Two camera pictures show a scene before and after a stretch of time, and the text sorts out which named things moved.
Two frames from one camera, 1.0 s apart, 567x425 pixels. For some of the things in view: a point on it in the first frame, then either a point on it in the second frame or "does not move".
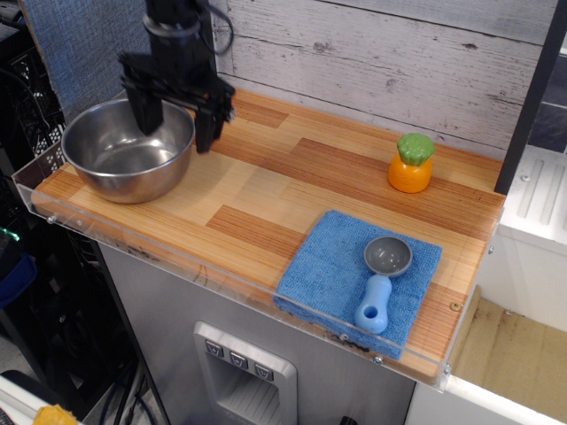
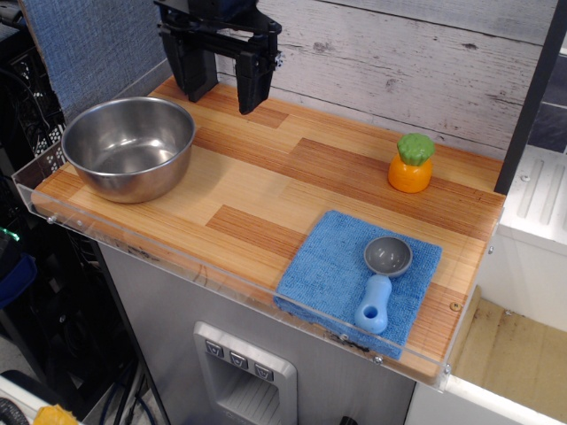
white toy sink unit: [511, 364] does not move
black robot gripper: [182, 66] -> [227, 27]
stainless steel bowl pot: [112, 159] does not move
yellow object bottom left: [54, 414] does not move
